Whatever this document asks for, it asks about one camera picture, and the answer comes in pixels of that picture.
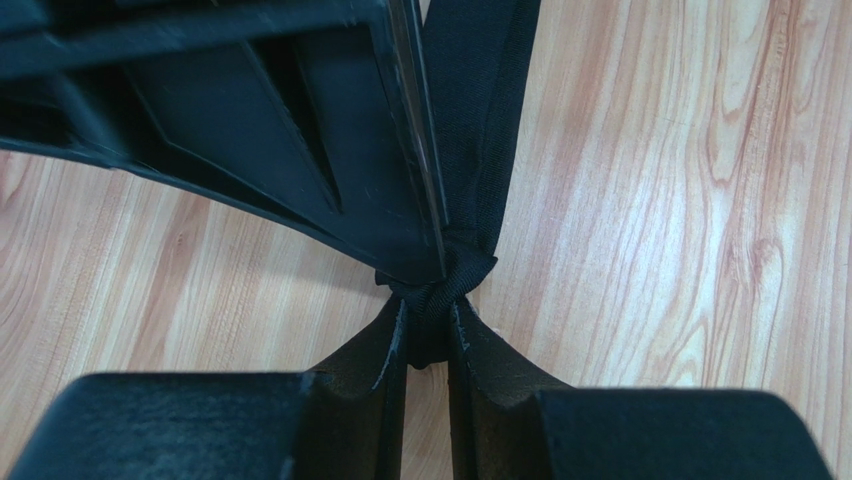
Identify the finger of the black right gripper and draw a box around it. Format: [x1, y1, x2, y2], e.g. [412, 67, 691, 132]
[1, 1, 447, 284]

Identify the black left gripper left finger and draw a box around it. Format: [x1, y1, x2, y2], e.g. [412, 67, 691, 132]
[10, 298, 407, 479]

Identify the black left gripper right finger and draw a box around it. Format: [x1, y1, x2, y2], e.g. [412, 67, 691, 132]
[449, 301, 830, 479]

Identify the black tie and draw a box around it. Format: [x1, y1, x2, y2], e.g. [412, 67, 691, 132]
[375, 1, 540, 369]

